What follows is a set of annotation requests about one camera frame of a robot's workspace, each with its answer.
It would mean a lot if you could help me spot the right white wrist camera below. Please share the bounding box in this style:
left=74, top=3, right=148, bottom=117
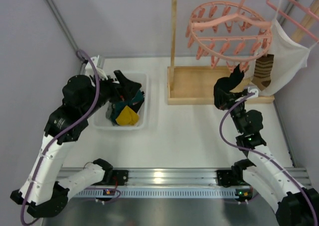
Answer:
left=242, top=85, right=259, bottom=100

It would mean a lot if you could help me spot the black sock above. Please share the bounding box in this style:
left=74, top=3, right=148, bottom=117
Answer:
left=214, top=64, right=244, bottom=92

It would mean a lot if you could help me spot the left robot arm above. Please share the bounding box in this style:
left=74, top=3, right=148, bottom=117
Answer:
left=10, top=70, right=142, bottom=219

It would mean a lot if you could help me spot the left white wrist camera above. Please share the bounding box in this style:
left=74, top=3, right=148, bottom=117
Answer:
left=85, top=55, right=107, bottom=79

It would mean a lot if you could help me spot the pink clothes hanger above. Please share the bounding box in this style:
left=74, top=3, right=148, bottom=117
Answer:
left=266, top=0, right=319, bottom=43

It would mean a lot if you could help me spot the wooden clothes rack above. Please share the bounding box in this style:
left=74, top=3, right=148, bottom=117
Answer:
left=167, top=0, right=319, bottom=106

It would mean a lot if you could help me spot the left black mount plate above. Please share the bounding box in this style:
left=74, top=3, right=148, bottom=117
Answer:
left=108, top=170, right=129, bottom=186

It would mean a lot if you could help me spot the clear plastic bin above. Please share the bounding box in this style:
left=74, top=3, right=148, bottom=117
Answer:
left=90, top=71, right=151, bottom=130

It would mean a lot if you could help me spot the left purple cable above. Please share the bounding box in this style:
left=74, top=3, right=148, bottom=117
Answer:
left=19, top=49, right=123, bottom=226

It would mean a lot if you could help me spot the mustard yellow sock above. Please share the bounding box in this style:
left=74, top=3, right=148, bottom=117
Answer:
left=116, top=106, right=139, bottom=126

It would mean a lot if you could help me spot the perforated cable duct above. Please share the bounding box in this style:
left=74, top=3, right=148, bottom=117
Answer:
left=72, top=188, right=252, bottom=199

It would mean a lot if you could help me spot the dark green sock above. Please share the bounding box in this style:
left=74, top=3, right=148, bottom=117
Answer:
left=109, top=91, right=145, bottom=125

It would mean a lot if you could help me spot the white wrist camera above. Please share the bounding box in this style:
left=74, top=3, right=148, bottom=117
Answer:
left=242, top=85, right=259, bottom=100
left=85, top=55, right=107, bottom=79

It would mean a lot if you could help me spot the black mount plate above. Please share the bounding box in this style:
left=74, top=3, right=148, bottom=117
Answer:
left=108, top=170, right=129, bottom=186
left=216, top=170, right=237, bottom=188

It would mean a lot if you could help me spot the pink round clip hanger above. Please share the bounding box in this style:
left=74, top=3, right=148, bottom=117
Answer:
left=185, top=0, right=273, bottom=72

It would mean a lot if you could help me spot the right black mount plate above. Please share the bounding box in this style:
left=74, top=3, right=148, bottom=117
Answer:
left=216, top=170, right=237, bottom=188

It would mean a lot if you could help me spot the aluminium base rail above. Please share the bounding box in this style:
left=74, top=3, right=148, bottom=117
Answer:
left=56, top=168, right=312, bottom=188

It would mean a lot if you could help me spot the white tank top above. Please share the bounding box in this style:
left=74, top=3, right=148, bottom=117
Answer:
left=259, top=20, right=311, bottom=96

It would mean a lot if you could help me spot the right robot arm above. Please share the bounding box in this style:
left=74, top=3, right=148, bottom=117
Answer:
left=213, top=77, right=319, bottom=226

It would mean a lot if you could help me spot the brown striped sock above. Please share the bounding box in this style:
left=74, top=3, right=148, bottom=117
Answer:
left=251, top=54, right=274, bottom=91

